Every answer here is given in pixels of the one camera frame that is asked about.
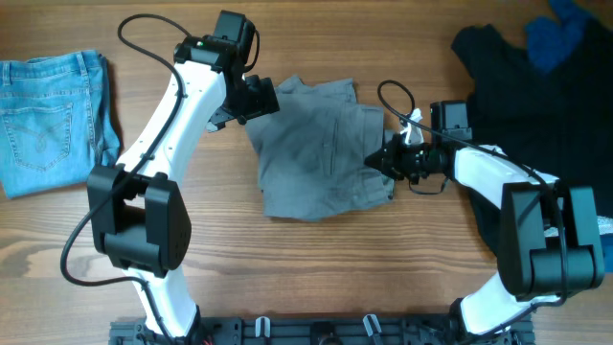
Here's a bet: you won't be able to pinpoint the grey shorts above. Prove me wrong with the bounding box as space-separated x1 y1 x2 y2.
245 76 395 221

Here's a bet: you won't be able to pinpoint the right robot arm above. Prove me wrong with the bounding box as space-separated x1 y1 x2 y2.
365 101 604 344

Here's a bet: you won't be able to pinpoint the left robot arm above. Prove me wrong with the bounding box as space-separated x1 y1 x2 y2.
87 11 279 344

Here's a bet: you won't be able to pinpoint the black garment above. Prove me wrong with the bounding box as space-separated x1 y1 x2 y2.
450 18 613 255

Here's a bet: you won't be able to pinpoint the dark blue garment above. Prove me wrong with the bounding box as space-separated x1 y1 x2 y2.
526 1 612 273

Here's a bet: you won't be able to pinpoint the folded light blue jeans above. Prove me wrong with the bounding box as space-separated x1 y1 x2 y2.
1 50 121 198

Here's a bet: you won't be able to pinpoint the right black cable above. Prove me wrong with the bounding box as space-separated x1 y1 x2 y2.
376 79 571 341

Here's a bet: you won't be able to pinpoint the black cable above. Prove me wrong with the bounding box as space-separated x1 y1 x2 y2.
376 79 571 341
59 12 193 344

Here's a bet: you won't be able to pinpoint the left black cable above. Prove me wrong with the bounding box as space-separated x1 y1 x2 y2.
59 12 193 344

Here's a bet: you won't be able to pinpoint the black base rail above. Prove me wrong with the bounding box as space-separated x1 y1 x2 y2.
108 314 535 345

